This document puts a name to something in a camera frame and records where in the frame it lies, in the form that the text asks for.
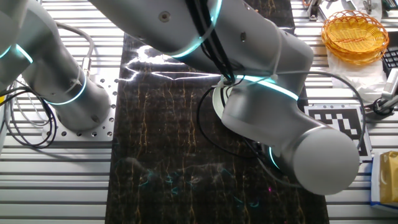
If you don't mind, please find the thick grey base cable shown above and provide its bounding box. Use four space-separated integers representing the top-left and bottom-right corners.
55 21 96 77

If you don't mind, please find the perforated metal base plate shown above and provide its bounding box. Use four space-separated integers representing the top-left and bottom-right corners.
42 73 118 142

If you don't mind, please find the yellow wicker basket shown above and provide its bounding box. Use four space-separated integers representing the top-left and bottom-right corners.
321 9 390 66

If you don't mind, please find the black keyboard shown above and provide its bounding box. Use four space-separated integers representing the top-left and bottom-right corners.
381 46 398 78

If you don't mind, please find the black white marker board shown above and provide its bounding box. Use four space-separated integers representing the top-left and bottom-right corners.
303 105 373 162

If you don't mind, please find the golden tissue box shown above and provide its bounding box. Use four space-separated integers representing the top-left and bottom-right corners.
379 151 398 205

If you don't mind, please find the black base cable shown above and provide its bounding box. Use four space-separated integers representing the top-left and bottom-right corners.
0 86 58 149

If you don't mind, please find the silver depth camera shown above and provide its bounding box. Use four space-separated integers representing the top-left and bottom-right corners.
381 67 398 101

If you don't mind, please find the clear plastic bag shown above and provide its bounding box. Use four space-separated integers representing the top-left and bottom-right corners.
326 49 388 103

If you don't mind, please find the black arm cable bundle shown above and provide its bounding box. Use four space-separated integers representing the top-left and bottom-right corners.
185 0 259 159

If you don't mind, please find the thin grey cable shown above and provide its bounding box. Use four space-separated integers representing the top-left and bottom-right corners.
14 88 49 128

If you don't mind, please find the pale green round dish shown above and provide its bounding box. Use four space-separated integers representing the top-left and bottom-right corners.
212 82 233 121

